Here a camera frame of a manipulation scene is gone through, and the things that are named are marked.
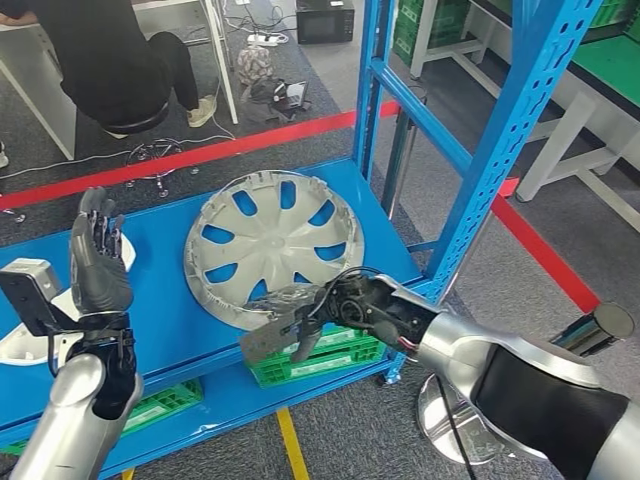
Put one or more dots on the chrome stanchion with red head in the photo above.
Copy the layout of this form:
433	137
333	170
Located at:
509	187

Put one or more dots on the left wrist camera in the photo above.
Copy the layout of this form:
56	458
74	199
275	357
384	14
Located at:
25	298

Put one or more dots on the silver wheel hubcap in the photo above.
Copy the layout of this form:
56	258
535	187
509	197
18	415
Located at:
270	245

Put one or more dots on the black round stool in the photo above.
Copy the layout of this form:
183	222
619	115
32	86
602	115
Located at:
140	124

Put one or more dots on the chrome chair base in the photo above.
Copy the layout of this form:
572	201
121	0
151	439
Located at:
162	192
19	217

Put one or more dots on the white plastic cover part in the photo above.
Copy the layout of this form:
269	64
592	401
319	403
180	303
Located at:
20	348

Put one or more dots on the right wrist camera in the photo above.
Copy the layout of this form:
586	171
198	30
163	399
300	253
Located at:
265	341

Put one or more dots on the yellow floor tape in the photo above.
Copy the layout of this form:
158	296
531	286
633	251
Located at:
292	444

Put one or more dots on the green plastic crate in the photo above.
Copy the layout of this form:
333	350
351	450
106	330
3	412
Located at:
340	361
164	401

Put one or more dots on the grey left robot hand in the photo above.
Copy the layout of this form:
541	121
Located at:
100	278

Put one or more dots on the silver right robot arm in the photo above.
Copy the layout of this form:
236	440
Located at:
500	371

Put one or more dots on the black microwave oven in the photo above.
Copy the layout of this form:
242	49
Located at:
324	23

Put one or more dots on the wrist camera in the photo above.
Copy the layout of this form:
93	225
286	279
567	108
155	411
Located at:
265	341
25	298

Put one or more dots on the chrome stanchion post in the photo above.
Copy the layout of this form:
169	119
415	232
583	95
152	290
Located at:
595	328

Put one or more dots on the seated person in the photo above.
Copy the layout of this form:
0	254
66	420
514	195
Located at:
105	66

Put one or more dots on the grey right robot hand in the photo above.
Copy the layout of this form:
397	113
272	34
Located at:
310	324

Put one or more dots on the dark bag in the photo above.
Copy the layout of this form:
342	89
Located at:
260	93

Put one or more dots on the green crates on workbench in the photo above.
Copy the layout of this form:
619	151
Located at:
612	13

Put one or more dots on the stacked green crates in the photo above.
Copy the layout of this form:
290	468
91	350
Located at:
407	33

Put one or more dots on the white power strip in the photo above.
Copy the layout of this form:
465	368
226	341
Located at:
267	39

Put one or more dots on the dark stanchion post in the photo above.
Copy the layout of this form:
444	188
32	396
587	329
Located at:
397	159

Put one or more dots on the blue metal shelf rack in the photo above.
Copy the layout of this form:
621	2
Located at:
164	311

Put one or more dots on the black tablet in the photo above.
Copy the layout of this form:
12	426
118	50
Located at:
295	96

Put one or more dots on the crumpled patterned bag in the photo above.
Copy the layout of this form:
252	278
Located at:
255	65

